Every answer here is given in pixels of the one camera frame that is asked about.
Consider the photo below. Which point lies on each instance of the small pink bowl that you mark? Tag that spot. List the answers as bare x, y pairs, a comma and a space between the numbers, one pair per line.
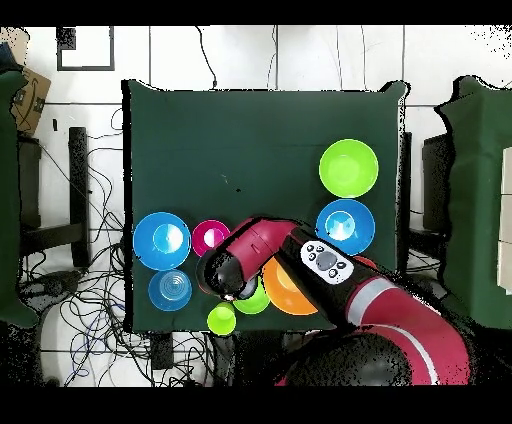
202, 240

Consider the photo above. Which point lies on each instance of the dark green table cloth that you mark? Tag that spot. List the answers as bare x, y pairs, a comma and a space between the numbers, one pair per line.
240, 140

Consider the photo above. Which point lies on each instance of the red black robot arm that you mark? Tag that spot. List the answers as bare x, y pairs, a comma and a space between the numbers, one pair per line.
260, 240

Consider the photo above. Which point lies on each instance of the large green bowl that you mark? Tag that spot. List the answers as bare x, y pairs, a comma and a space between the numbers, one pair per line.
348, 168

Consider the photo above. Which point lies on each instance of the small ribbed blue bowl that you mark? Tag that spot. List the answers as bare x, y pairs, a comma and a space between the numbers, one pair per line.
170, 290

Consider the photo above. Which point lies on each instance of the green cup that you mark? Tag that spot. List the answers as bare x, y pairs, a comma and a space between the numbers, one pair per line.
221, 320

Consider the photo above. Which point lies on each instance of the small green bowl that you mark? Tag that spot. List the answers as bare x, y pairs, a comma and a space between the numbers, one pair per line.
256, 306

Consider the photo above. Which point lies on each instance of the black square frame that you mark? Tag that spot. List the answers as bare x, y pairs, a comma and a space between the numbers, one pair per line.
66, 40

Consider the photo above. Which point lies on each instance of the large yellow bowl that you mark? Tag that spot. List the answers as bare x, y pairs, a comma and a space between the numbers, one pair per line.
288, 296

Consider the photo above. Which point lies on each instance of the black floor stand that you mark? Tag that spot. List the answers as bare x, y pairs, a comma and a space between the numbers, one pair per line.
78, 180

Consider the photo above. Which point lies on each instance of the large blue bowl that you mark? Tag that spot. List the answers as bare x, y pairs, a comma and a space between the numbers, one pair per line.
348, 208
148, 240

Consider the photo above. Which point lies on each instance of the cardboard box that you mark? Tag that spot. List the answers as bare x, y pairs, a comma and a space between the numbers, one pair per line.
32, 100

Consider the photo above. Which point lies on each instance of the green cloth covered table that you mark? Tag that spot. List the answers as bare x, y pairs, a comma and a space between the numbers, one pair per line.
480, 160
8, 200

